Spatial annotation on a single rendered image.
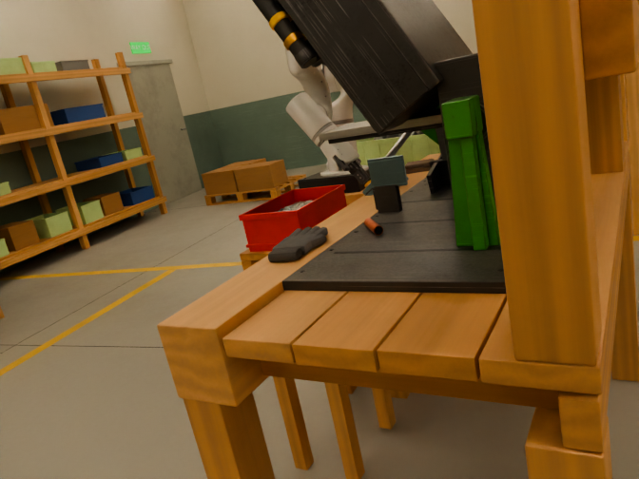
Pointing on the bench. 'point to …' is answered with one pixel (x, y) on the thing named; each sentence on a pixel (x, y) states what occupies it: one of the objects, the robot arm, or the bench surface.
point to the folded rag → (417, 166)
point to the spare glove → (298, 243)
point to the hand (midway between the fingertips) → (361, 176)
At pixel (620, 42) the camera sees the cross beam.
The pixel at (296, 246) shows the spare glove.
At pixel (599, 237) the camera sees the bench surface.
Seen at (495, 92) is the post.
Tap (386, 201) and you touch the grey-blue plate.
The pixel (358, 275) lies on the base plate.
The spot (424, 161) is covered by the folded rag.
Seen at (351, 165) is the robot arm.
